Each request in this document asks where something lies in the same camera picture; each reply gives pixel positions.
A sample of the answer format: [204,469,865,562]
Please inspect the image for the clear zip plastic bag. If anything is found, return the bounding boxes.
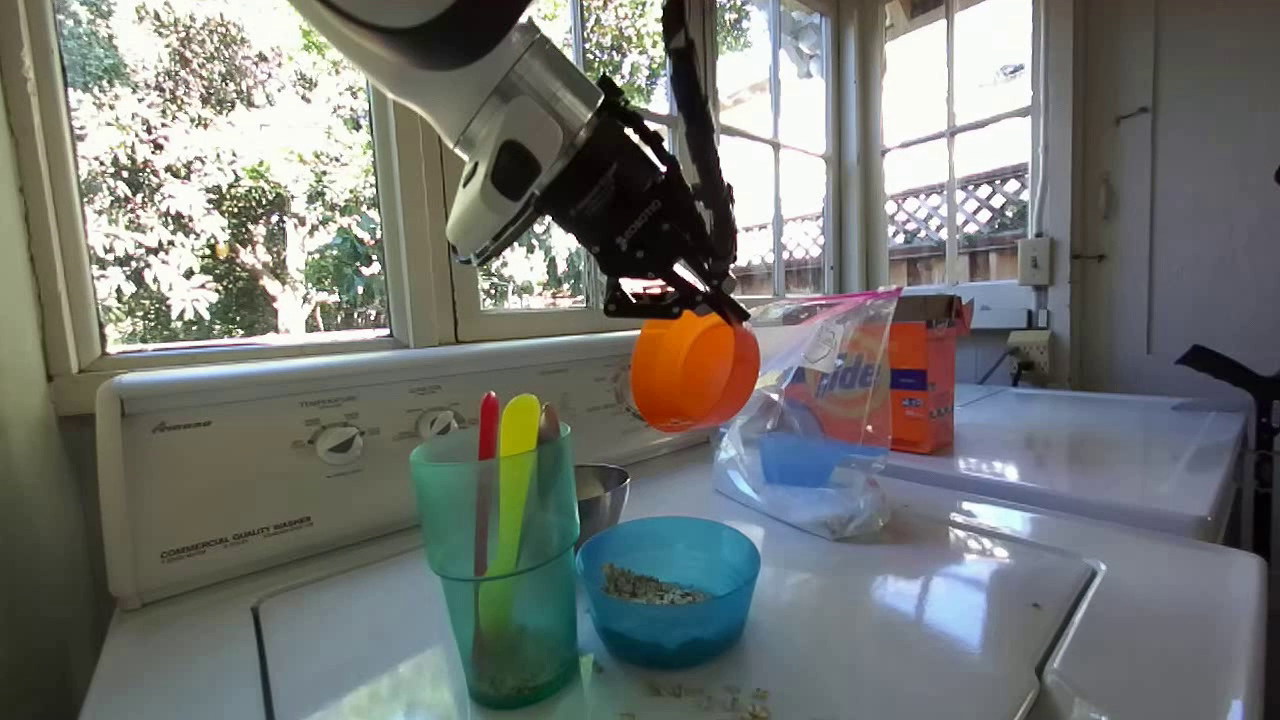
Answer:
[712,292,901,538]

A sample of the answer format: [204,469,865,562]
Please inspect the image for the small metal bowl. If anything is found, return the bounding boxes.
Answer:
[576,463,632,538]

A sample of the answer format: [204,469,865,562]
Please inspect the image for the blue plastic bowl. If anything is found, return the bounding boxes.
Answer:
[580,514,759,669]

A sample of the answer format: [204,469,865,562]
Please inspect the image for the yellow-green plastic spoon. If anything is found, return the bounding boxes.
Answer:
[479,392,543,640]

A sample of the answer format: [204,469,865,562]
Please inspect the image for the orange plastic bowl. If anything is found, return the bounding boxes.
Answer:
[632,310,759,430]

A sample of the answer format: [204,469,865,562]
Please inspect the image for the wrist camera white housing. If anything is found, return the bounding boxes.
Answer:
[447,97,586,265]

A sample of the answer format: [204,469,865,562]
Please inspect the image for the robot arm white silver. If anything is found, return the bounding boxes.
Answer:
[291,0,750,323]

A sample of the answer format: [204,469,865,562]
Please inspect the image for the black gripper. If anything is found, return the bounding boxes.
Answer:
[540,79,750,323]

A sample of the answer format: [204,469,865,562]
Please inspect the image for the white washing machine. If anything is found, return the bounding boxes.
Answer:
[85,334,1270,720]

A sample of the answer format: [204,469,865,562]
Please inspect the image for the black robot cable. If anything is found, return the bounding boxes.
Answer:
[661,0,741,270]

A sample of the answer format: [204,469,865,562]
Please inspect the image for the pink plastic spoon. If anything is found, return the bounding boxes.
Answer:
[475,392,500,575]

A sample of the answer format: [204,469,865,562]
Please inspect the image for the blue scoop inside bag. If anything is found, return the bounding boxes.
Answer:
[759,430,851,487]

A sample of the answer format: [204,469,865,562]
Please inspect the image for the teal translucent plastic cup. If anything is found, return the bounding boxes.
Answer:
[410,429,580,706]

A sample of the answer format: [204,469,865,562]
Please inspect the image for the orange detergent box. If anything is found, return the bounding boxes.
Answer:
[889,297,968,455]

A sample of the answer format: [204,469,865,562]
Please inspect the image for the white dryer top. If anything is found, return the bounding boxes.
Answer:
[889,383,1244,538]

